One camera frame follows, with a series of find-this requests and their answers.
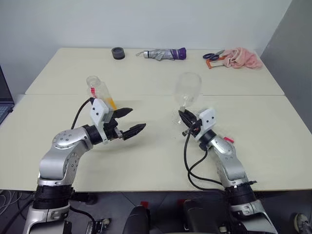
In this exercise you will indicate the grey sneaker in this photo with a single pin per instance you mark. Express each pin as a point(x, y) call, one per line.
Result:
point(302, 223)

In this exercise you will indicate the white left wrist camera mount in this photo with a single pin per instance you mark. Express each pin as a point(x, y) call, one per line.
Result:
point(97, 111)

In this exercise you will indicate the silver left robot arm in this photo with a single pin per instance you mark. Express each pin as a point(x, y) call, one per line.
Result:
point(56, 165)

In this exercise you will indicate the clear plastic bottle orange label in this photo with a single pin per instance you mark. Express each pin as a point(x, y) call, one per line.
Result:
point(102, 90)

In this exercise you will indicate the dark rounded shape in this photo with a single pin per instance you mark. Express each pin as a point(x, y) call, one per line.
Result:
point(204, 217)
point(136, 220)

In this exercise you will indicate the caster wheel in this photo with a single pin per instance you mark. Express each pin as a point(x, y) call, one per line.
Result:
point(100, 224)

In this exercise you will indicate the clear wine glass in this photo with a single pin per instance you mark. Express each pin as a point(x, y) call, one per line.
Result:
point(187, 87)

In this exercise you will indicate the pink cloth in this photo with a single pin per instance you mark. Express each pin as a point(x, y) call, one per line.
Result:
point(243, 58)

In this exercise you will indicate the dark laptop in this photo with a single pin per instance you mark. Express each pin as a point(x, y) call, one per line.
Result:
point(5, 107)

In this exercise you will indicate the folded silver purple umbrella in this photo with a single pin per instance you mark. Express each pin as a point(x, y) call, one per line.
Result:
point(162, 54)

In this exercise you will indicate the dark grey tape roll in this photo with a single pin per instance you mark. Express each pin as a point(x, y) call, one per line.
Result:
point(118, 53)

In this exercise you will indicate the orange frame tool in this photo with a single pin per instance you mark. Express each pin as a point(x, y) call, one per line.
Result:
point(208, 64)

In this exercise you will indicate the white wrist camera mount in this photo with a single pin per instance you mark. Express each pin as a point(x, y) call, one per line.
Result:
point(97, 111)
point(207, 120)

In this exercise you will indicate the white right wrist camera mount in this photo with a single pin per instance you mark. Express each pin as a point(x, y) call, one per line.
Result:
point(207, 120)

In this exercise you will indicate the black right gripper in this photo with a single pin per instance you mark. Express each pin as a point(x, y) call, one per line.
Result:
point(196, 128)

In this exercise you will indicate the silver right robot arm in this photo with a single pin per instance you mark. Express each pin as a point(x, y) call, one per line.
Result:
point(229, 165)

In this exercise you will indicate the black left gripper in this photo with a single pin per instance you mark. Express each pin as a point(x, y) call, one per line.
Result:
point(111, 130)

